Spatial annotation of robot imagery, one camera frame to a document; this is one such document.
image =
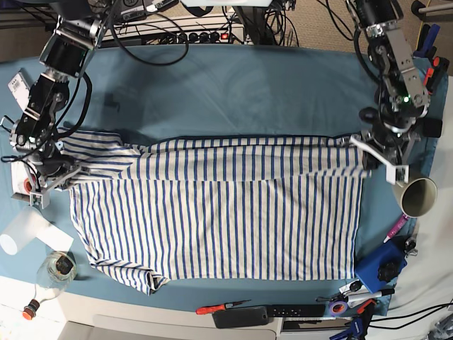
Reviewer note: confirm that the white barcode blister pack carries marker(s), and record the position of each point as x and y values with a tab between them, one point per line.
20	89

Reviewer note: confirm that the blue black bar clamp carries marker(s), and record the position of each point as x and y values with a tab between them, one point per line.
357	328

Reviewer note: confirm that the black square block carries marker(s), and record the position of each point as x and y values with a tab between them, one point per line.
432	128

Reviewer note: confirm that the pink white pen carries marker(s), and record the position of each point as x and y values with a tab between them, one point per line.
396	228

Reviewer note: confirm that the blue white striped T-shirt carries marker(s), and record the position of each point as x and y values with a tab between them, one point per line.
264	208

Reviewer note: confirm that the red handled screwdriver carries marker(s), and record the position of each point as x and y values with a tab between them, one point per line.
215	308

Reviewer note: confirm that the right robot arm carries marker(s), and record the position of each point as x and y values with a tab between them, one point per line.
79	31

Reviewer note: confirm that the black smartphone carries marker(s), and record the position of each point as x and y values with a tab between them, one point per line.
241	317

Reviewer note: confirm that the purple tape roll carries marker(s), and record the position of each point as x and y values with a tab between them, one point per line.
337	308

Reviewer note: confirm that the clear glass bottle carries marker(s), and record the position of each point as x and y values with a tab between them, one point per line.
54	275

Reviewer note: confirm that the metal hex key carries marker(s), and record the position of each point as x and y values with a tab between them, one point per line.
7	124

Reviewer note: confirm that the red tape roll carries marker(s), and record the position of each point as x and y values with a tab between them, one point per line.
28	185

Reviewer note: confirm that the blue plastic box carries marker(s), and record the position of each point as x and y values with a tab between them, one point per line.
381	266

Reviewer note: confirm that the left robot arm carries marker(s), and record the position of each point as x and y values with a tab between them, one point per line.
401	97

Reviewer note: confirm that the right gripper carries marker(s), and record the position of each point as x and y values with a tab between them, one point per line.
51	165

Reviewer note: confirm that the black marker pen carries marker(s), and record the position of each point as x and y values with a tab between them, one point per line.
356	299

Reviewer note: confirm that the teal table cloth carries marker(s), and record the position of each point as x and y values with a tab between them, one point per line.
219	90

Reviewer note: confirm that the orange black clamp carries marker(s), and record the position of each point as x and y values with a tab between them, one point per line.
434	74

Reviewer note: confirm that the black power strip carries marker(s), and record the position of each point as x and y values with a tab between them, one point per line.
198	37

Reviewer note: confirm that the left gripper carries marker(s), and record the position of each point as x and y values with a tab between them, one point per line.
390	140

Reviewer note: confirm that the black remote control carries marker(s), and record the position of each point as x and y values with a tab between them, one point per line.
300	311

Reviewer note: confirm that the grey ceramic mug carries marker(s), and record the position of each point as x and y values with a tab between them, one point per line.
415	197

